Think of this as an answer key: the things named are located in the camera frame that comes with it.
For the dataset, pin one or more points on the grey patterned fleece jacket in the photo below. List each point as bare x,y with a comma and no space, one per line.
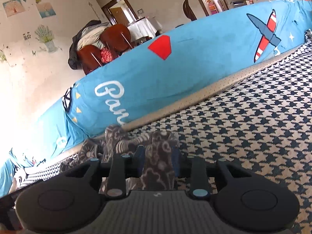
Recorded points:
158,156

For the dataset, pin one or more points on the pale blue wall picture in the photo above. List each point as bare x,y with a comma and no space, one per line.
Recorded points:
46,10

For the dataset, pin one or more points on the brown wooden chair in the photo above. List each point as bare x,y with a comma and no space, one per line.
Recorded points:
114,37
89,58

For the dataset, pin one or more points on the lavender pot wall sticker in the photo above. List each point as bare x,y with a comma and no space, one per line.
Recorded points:
47,37

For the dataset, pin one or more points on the dark chair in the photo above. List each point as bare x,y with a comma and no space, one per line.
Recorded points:
189,8

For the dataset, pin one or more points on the table with white tablecloth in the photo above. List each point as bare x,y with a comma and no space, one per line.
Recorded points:
143,26

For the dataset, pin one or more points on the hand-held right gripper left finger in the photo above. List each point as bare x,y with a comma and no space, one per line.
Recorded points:
140,162

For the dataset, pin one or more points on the red patterned cloth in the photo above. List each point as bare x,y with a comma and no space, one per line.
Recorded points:
106,54

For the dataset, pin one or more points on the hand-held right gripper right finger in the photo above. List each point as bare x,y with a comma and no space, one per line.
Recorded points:
176,162

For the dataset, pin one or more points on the pile of clothes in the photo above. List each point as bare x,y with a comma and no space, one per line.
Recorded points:
82,36

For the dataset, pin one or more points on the houndstooth sofa cushion cover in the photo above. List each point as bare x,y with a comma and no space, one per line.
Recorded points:
243,126

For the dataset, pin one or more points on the blue printed sofa cover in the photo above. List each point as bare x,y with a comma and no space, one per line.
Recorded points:
195,65

